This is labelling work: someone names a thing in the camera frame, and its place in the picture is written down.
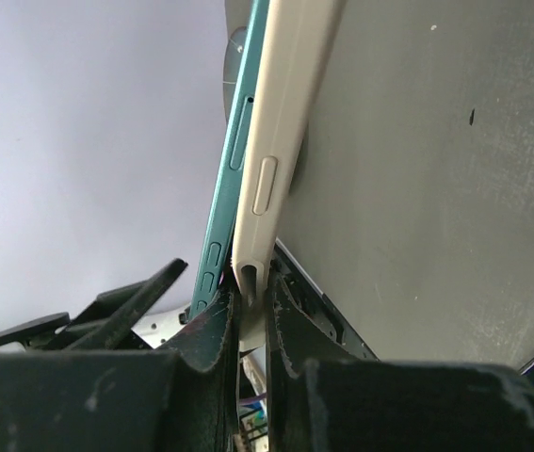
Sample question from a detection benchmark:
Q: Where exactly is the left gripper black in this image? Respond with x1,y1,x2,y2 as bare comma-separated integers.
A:
0,258,187,350

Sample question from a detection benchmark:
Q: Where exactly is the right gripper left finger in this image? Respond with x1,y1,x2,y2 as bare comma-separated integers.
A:
0,288,240,451

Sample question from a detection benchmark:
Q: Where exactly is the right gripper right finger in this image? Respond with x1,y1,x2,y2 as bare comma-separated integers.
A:
267,275,534,451

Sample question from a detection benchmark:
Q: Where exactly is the teal smartphone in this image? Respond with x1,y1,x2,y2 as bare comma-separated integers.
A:
189,0,269,318

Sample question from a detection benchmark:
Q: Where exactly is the beige phone case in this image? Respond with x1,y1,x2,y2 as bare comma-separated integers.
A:
232,1,345,352

